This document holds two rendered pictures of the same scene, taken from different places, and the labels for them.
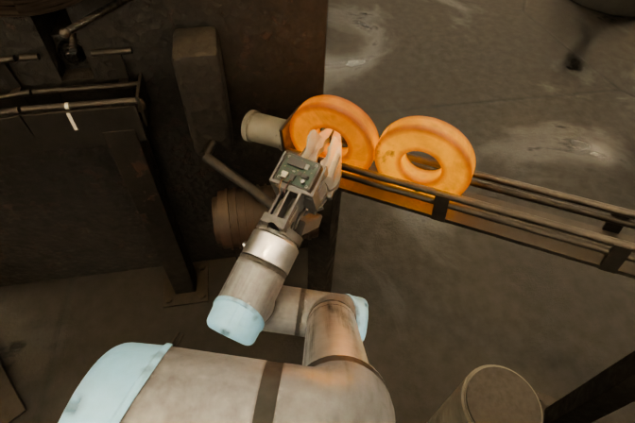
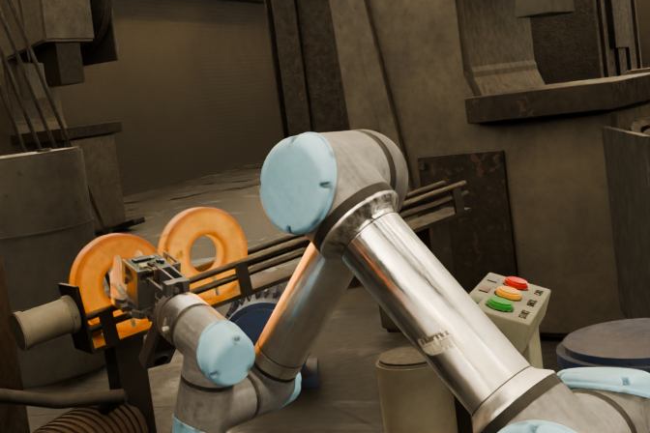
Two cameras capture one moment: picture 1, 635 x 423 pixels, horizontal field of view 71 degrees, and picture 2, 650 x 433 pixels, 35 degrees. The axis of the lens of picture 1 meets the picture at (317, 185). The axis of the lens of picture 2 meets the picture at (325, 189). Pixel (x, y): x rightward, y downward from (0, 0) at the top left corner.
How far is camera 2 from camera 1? 134 cm
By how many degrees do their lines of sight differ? 66
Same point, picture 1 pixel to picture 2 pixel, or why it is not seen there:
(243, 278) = (202, 314)
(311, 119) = (98, 262)
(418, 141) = (195, 224)
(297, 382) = not seen: hidden behind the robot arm
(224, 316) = (223, 331)
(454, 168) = (231, 235)
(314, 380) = not seen: hidden behind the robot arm
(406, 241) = not seen: outside the picture
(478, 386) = (390, 360)
